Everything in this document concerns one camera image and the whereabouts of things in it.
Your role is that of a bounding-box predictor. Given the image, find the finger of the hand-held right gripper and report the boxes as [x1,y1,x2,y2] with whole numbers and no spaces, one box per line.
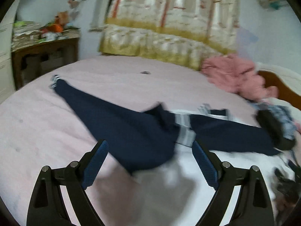
[287,160,301,177]
[274,168,298,199]

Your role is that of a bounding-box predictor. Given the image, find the white window frame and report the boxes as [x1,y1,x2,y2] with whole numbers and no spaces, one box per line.
[90,0,113,32]

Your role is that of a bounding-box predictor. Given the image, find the white and wooden headboard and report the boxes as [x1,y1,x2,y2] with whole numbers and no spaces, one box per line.
[255,62,301,111]

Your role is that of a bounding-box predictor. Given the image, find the wooden side table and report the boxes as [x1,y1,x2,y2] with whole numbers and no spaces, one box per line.
[11,37,79,90]

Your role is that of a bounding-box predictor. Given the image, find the bed with pink sheet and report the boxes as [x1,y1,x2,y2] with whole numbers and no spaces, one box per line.
[0,55,301,226]

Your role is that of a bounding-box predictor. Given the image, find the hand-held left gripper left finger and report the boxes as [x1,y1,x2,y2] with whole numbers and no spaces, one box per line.
[27,140,109,226]

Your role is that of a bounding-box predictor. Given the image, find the pink quilted blanket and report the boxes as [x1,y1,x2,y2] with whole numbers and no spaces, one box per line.
[201,54,279,100]

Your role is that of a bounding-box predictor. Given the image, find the grey storage box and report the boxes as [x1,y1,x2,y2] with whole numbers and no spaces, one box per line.
[24,49,68,76]

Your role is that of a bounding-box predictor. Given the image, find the orange toy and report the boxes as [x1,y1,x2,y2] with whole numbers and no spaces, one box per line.
[41,12,68,33]

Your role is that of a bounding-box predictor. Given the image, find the white and navy varsity jacket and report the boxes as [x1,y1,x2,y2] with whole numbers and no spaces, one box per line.
[49,75,292,226]

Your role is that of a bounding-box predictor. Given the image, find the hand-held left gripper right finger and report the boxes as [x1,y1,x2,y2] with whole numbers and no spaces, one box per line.
[192,138,275,226]

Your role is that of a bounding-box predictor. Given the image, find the doll wall decoration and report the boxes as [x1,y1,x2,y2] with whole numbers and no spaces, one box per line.
[259,0,287,11]

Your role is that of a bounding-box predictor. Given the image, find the floral yellow-trimmed quilt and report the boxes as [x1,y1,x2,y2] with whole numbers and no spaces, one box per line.
[99,0,240,70]

